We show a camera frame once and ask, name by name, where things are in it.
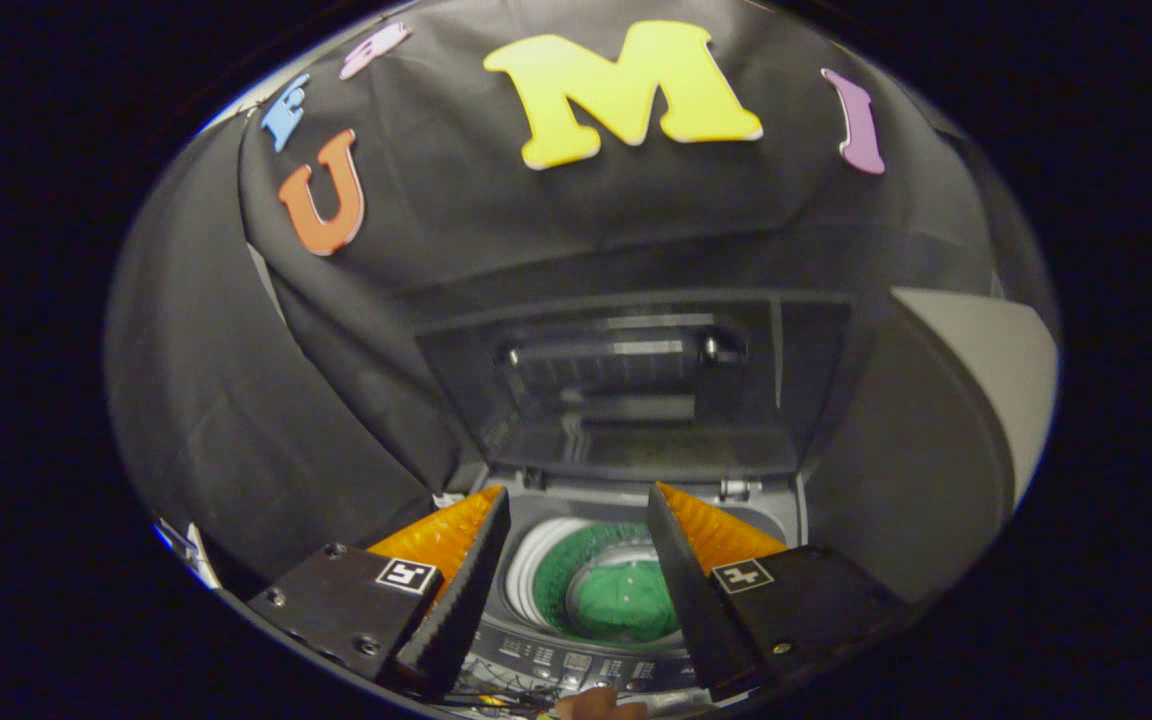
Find beige cabinet with dark top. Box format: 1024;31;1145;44
804;287;1060;603

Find dark washing machine lid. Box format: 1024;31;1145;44
414;290;854;483

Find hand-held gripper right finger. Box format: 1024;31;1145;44
646;481;912;703

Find green polo shirt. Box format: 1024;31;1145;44
534;523;685;644

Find thin black floor cables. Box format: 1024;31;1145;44
461;672;577;713

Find black backdrop cloth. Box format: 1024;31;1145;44
104;0;1059;601

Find grey washing machine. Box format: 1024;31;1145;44
434;468;809;703

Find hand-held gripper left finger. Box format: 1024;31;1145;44
248;485;513;699

